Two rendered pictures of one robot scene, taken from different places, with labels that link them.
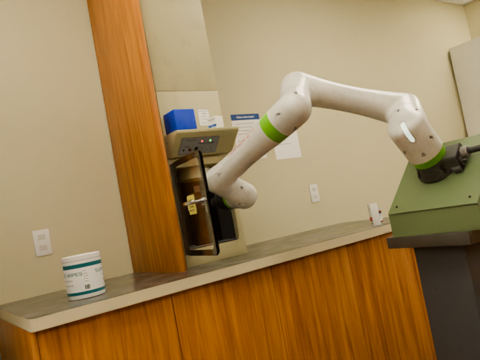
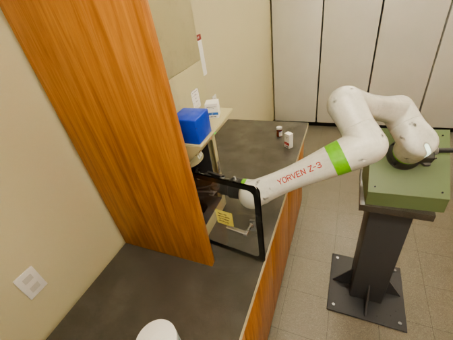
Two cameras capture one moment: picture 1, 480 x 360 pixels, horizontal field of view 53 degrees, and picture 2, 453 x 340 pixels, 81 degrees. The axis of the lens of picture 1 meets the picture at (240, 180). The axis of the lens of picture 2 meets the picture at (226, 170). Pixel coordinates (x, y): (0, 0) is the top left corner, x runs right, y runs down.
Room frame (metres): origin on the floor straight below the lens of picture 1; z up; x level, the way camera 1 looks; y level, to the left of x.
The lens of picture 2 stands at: (1.24, 0.52, 1.95)
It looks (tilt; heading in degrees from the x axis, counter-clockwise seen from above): 35 degrees down; 333
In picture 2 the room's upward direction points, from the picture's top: 9 degrees counter-clockwise
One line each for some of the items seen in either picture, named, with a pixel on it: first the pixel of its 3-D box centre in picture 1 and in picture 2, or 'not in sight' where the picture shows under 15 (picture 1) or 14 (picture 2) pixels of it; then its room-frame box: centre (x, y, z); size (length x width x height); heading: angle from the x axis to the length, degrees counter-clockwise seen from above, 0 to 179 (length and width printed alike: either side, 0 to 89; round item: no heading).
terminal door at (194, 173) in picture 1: (193, 206); (226, 218); (1.93, 0.20, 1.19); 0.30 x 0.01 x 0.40; 28
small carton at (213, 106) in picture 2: (216, 123); (212, 108); (2.16, 0.06, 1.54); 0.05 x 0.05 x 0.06; 51
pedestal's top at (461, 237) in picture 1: (451, 232); (392, 192); (1.75, -0.71, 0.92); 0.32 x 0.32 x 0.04; 35
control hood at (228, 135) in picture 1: (203, 142); (207, 135); (2.12, 0.12, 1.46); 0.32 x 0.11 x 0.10; 125
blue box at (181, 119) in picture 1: (180, 122); (191, 125); (2.06, 0.21, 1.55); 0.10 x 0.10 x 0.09; 35
